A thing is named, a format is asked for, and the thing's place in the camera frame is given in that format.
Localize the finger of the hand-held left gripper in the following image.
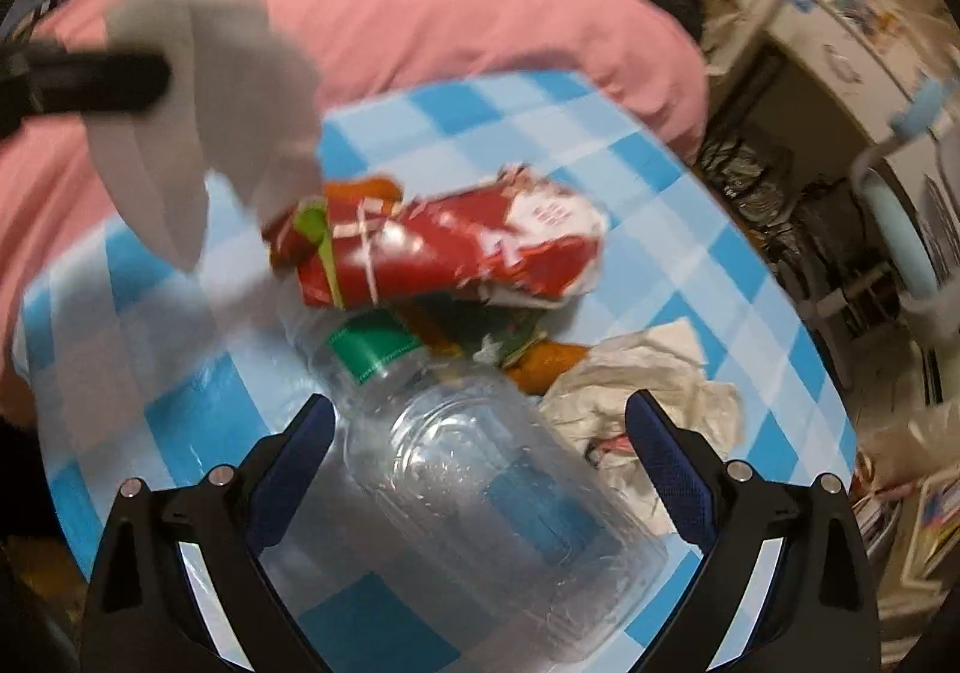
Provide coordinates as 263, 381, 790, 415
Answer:
0, 40, 173, 141

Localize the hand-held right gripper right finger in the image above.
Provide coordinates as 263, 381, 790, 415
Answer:
625, 389, 882, 673

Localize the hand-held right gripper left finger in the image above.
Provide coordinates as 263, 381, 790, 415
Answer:
79, 394, 336, 673

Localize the white tissue paper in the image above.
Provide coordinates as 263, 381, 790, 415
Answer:
88, 0, 325, 273

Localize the clear plastic bottle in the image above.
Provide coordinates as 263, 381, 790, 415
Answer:
281, 301, 668, 666

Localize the green snack wrapper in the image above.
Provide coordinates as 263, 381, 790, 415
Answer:
409, 301, 550, 365

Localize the red snack wrapper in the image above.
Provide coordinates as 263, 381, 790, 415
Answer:
262, 166, 608, 310

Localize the blue checked plastic tablecloth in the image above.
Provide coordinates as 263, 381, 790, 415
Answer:
11, 71, 860, 673

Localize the light blue chair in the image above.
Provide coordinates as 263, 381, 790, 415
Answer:
850, 76, 960, 348

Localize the pink blanket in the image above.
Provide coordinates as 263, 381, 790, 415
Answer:
0, 0, 710, 344

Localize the white desk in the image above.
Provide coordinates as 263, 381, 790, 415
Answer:
765, 0, 960, 149

